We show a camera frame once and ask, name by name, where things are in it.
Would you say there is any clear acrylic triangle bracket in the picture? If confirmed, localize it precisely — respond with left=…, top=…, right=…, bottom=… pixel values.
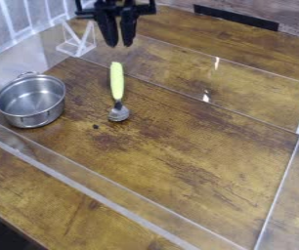
left=56, top=21, right=96, bottom=58

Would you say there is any green handled metal spoon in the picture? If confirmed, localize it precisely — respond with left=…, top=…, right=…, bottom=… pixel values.
left=108, top=62, right=131, bottom=122

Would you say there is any clear acrylic barrier front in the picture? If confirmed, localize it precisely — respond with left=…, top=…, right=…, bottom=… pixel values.
left=0, top=124, right=247, bottom=250

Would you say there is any clear acrylic barrier right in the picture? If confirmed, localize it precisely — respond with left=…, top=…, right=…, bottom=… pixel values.
left=255, top=127, right=299, bottom=250

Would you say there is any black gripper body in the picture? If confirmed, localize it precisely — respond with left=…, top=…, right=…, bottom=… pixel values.
left=76, top=0, right=157, bottom=17

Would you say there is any small steel pot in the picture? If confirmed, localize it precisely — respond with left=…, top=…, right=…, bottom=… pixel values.
left=0, top=71, right=67, bottom=129

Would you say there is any black strip on table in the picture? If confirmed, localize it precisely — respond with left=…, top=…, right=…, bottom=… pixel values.
left=194, top=4, right=279, bottom=31

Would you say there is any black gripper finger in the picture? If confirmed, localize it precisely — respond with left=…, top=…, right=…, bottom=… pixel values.
left=120, top=7, right=139, bottom=47
left=95, top=5, right=119, bottom=47

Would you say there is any clear acrylic barrier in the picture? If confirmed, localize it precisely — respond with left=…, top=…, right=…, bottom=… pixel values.
left=0, top=124, right=247, bottom=250
left=255, top=127, right=299, bottom=250

